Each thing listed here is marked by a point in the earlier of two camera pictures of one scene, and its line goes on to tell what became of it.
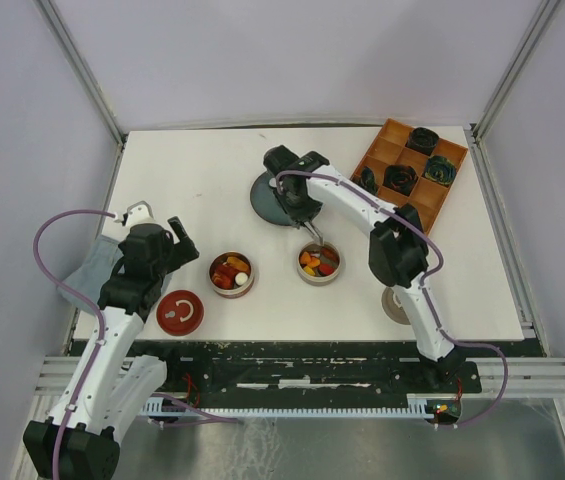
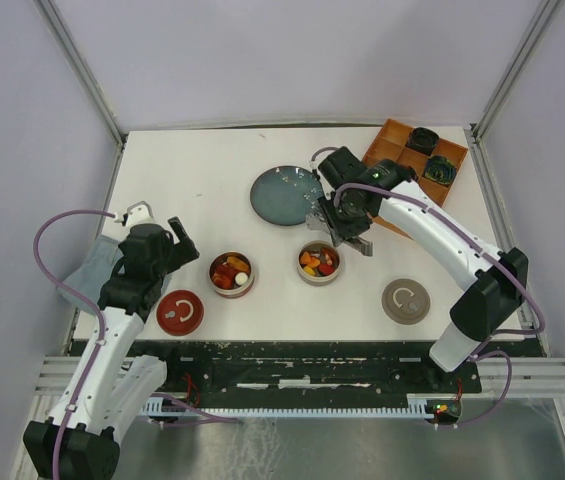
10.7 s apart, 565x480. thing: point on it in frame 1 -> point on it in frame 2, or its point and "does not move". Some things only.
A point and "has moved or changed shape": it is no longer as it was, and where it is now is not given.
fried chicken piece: [237, 263] does not move
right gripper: [311, 210] -> [344, 230]
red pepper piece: [224, 276] does not move
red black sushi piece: [325, 269] does not move
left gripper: [181, 252] does not move
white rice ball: [241, 278] does not move
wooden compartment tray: [404, 165] has moved or changed shape
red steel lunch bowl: [232, 274] does not move
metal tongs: [317, 235] -> [316, 219]
